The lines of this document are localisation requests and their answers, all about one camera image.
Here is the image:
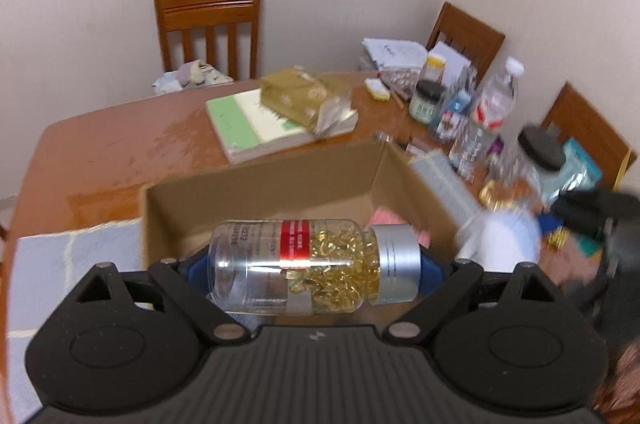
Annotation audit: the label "small bottle with blue lid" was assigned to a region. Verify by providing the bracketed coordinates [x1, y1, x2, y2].
[435, 92, 473, 140]

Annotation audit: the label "green jar with black lid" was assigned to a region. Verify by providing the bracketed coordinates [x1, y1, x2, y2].
[409, 80, 447, 125]

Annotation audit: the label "wooden chair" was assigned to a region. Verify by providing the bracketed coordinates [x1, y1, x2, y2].
[152, 0, 263, 81]
[426, 2, 507, 88]
[542, 82, 640, 192]

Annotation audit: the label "large plastic jar black lid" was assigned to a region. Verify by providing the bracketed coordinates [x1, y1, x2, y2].
[492, 127, 568, 210]

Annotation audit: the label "white paper sheet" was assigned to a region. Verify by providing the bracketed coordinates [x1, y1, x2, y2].
[427, 42, 473, 88]

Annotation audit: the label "jar with yellow lid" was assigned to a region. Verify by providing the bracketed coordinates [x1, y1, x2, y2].
[424, 53, 447, 84]

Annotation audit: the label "white terry sock roll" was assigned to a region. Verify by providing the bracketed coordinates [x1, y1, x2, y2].
[457, 209, 543, 267]

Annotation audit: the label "pale crumpled cloth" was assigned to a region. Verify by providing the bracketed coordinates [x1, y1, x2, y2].
[152, 60, 235, 96]

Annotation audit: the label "reddish patterned cloth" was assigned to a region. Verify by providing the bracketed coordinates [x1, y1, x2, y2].
[595, 344, 640, 424]

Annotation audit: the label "pink knit sock roll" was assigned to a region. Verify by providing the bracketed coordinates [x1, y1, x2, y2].
[370, 207, 432, 250]

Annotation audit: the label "clear water bottle red label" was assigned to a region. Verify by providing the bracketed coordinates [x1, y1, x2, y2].
[449, 57, 525, 172]

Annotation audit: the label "gold ornament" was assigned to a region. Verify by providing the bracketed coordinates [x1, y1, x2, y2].
[545, 228, 572, 251]

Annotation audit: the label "silver blister pack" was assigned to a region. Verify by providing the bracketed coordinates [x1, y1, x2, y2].
[387, 71, 420, 89]

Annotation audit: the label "small yellow box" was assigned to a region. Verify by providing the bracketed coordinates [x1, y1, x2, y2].
[366, 78, 392, 101]

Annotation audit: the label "stack of white papers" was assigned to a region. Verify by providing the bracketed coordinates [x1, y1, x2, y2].
[361, 37, 430, 71]

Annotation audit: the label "clear bottle of gold capsules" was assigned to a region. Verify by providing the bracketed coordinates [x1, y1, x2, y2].
[207, 219, 422, 316]

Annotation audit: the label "gold blister pack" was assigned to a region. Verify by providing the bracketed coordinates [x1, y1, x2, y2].
[479, 181, 518, 211]

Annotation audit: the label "green and white book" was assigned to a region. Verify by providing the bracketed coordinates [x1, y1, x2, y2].
[206, 88, 360, 165]

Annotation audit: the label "gold tissue pack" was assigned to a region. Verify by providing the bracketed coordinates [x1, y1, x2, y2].
[260, 65, 357, 136]

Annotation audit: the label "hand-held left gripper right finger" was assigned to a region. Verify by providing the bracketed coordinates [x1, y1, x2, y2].
[382, 254, 558, 345]

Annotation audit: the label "teal foil packet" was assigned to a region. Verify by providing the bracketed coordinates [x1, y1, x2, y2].
[542, 138, 605, 205]

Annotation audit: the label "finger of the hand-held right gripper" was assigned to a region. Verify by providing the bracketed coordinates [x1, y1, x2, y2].
[537, 188, 621, 235]

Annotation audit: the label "brown cardboard box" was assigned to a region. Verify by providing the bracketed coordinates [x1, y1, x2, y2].
[141, 139, 463, 275]

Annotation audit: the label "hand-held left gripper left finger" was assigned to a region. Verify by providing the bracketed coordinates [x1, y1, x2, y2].
[77, 254, 246, 346]

